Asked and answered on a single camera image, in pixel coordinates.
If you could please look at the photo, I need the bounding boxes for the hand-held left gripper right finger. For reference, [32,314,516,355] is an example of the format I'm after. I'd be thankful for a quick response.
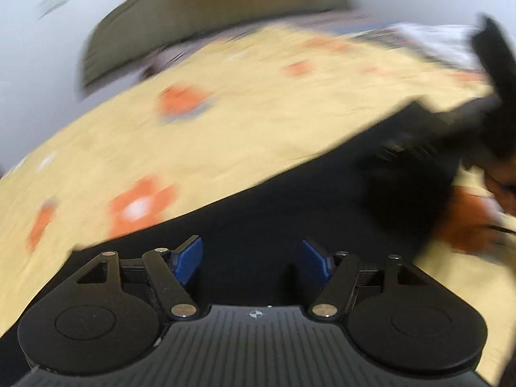
[300,239,429,322]

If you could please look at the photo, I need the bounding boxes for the person's right hand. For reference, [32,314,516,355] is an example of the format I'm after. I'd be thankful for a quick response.
[484,160,516,200]

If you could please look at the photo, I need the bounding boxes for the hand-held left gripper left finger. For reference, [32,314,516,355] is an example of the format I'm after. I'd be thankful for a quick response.
[76,234,203,322]

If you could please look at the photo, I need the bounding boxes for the green padded headboard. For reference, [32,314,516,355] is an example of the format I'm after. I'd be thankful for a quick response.
[78,0,359,98]

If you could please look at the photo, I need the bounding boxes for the yellow carrot printed blanket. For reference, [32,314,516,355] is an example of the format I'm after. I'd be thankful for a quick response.
[0,22,516,384]

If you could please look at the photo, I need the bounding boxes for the black pants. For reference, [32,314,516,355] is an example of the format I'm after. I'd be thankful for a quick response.
[16,100,494,331]

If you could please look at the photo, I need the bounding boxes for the white cloth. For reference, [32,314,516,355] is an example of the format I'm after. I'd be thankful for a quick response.
[385,22,486,71]

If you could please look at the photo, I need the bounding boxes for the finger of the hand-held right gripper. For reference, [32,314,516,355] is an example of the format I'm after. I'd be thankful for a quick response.
[419,96,501,146]

